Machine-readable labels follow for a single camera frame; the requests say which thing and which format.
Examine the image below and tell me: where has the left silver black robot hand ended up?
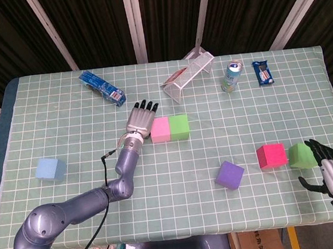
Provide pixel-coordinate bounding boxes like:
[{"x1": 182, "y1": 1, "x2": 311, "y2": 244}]
[{"x1": 123, "y1": 98, "x2": 163, "y2": 142}]

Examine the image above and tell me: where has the pink foam cube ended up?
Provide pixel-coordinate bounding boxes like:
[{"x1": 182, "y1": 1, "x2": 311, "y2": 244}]
[{"x1": 148, "y1": 116, "x2": 173, "y2": 144}]

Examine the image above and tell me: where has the green foam cube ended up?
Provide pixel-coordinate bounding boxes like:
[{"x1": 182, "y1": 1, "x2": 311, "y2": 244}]
[
  {"x1": 168, "y1": 113, "x2": 192, "y2": 142},
  {"x1": 286, "y1": 140, "x2": 319, "y2": 171}
]

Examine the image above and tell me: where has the red foam cube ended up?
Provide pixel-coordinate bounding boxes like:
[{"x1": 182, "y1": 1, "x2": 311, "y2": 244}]
[{"x1": 255, "y1": 142, "x2": 289, "y2": 171}]

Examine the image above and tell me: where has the purple foam cube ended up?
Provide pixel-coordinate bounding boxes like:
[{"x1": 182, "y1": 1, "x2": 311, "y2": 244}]
[{"x1": 213, "y1": 158, "x2": 247, "y2": 192}]

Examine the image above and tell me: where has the long blue cookie box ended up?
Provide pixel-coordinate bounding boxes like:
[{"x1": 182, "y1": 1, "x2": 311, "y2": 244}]
[{"x1": 78, "y1": 66, "x2": 128, "y2": 112}]

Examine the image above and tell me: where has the red card in basket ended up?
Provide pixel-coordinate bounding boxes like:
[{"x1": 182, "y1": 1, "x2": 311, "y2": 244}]
[{"x1": 162, "y1": 67, "x2": 189, "y2": 85}]

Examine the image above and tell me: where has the yellow bar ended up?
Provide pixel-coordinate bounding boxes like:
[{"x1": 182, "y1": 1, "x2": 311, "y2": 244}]
[{"x1": 287, "y1": 225, "x2": 300, "y2": 249}]

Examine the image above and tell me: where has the green checked tablecloth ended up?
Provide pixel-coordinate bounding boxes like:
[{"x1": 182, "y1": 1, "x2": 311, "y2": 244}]
[{"x1": 0, "y1": 41, "x2": 333, "y2": 249}]

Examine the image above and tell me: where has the green white drink can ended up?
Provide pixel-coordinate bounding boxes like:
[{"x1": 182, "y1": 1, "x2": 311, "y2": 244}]
[{"x1": 218, "y1": 59, "x2": 247, "y2": 95}]

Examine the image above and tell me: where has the light blue foam cube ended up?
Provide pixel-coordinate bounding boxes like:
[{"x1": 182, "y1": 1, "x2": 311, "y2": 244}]
[{"x1": 33, "y1": 155, "x2": 69, "y2": 185}]

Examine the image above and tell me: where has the brown cardboard box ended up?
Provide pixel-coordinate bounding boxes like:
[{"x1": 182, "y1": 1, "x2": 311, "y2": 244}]
[{"x1": 236, "y1": 226, "x2": 291, "y2": 249}]

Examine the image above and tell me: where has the black pleated curtain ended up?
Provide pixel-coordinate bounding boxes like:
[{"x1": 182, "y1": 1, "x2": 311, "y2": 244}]
[{"x1": 0, "y1": 0, "x2": 333, "y2": 141}]

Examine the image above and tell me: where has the dark blue cookie packet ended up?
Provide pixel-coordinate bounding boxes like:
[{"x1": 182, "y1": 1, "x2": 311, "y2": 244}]
[{"x1": 252, "y1": 59, "x2": 276, "y2": 88}]

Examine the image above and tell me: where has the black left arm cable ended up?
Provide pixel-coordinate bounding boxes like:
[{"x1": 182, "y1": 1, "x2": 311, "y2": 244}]
[{"x1": 48, "y1": 149, "x2": 130, "y2": 249}]

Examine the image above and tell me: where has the white wire mesh basket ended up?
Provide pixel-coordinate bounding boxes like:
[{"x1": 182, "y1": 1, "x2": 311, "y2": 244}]
[{"x1": 157, "y1": 50, "x2": 219, "y2": 105}]

